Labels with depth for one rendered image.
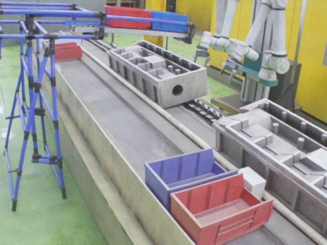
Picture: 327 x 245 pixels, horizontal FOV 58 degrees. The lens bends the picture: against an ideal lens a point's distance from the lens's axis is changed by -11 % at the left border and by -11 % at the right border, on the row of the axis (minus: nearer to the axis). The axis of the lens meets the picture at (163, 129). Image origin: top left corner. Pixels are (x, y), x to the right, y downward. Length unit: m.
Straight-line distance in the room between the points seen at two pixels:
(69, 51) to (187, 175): 2.20
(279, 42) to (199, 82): 1.09
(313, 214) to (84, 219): 1.59
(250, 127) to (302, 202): 0.49
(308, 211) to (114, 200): 0.87
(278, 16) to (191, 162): 1.91
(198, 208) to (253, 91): 2.59
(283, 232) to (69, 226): 1.49
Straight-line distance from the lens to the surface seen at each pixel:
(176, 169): 1.34
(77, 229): 2.27
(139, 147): 1.66
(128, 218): 1.47
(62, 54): 3.28
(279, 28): 2.99
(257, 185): 1.32
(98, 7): 8.65
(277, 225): 1.30
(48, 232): 2.28
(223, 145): 1.61
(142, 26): 2.30
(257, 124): 1.62
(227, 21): 3.28
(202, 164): 1.41
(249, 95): 3.73
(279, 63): 3.03
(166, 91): 2.08
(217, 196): 1.24
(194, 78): 2.16
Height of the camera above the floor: 1.57
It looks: 26 degrees down
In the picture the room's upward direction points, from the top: 4 degrees clockwise
